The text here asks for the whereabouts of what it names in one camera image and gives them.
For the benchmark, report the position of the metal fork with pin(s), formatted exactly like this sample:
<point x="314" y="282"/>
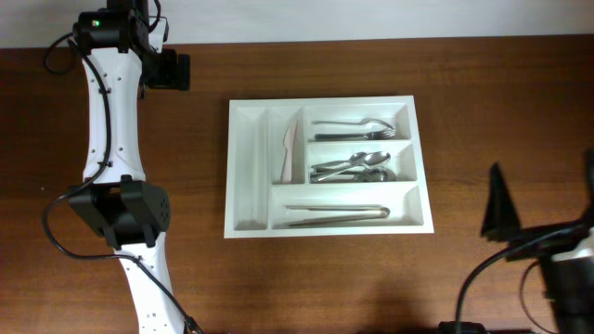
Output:
<point x="376" y="135"/>
<point x="363" y="122"/>

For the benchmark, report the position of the white plastic cutlery tray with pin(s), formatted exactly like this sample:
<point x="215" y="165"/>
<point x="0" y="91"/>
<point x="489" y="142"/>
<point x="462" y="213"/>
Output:
<point x="255" y="196"/>

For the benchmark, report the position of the large metal spoon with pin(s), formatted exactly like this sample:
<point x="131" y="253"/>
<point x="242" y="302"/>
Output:
<point x="372" y="160"/>
<point x="378" y="175"/>

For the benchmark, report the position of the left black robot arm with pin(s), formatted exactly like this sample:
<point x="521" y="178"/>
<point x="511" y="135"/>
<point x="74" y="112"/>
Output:
<point x="121" y="46"/>

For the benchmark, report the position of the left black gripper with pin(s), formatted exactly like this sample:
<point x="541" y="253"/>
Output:
<point x="174" y="70"/>

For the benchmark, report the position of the small metal spoon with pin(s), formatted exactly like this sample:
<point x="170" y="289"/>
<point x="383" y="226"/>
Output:
<point x="325" y="176"/>
<point x="331" y="164"/>

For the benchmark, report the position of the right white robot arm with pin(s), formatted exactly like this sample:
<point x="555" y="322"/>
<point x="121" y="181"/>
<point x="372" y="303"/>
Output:
<point x="568" y="288"/>

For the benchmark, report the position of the white plastic knife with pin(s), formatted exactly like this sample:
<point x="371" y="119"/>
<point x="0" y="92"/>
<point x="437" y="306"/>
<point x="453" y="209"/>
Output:
<point x="288" y="143"/>

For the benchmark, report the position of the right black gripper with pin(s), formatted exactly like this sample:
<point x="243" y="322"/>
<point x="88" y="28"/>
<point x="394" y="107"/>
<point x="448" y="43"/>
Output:
<point x="536" y="238"/>

